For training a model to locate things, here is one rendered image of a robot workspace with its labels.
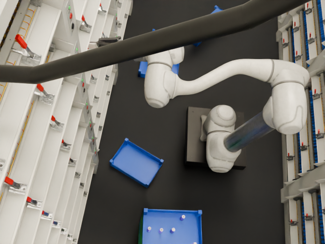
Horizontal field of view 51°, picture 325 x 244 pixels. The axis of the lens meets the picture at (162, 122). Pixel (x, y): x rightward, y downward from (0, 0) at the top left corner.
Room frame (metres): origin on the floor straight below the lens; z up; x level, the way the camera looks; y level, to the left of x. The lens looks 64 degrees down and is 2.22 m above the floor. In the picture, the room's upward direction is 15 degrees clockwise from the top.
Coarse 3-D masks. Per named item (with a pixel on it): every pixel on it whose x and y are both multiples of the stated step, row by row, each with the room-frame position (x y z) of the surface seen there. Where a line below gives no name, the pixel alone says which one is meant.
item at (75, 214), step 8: (88, 152) 0.60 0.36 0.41; (88, 160) 0.57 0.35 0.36; (88, 168) 0.52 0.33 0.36; (80, 184) 0.42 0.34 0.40; (80, 192) 0.39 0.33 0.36; (80, 200) 0.35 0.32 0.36; (72, 216) 0.25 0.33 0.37; (72, 224) 0.22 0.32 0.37; (72, 232) 0.18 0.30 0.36; (72, 240) 0.14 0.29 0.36
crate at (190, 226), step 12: (144, 216) 0.34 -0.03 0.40; (156, 216) 0.36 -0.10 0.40; (168, 216) 0.37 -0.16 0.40; (180, 216) 0.39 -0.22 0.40; (192, 216) 0.41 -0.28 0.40; (144, 228) 0.29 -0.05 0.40; (156, 228) 0.30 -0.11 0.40; (168, 228) 0.32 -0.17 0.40; (180, 228) 0.33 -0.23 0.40; (192, 228) 0.35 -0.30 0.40; (144, 240) 0.23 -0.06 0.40; (156, 240) 0.24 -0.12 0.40; (168, 240) 0.26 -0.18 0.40; (180, 240) 0.27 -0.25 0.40; (192, 240) 0.29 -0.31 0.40
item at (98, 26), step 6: (102, 0) 1.19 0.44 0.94; (108, 0) 1.21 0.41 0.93; (102, 6) 1.16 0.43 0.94; (108, 6) 1.18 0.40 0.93; (96, 18) 1.08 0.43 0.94; (102, 18) 1.09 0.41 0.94; (96, 24) 1.04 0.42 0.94; (102, 24) 1.06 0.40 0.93; (96, 30) 1.01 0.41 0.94; (102, 30) 1.02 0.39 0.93; (96, 36) 0.98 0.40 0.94; (90, 48) 0.90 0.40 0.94; (90, 72) 0.79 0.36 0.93
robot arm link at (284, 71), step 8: (280, 64) 0.97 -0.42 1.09; (288, 64) 0.98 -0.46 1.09; (296, 64) 1.00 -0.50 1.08; (280, 72) 0.93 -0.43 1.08; (288, 72) 0.94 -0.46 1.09; (296, 72) 0.95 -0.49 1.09; (304, 72) 0.97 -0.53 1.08; (272, 80) 0.91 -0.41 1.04; (280, 80) 0.90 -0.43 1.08; (288, 80) 0.89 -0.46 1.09; (296, 80) 0.90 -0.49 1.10; (304, 80) 0.94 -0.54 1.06; (272, 88) 0.88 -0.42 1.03
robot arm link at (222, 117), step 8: (216, 112) 0.98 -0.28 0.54; (224, 112) 0.99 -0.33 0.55; (232, 112) 1.00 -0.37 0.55; (208, 120) 0.97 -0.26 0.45; (216, 120) 0.94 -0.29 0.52; (224, 120) 0.94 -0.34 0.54; (232, 120) 0.96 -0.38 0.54; (208, 128) 0.92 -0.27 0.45; (216, 128) 0.90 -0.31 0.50; (224, 128) 0.91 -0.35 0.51; (232, 128) 0.93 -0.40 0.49
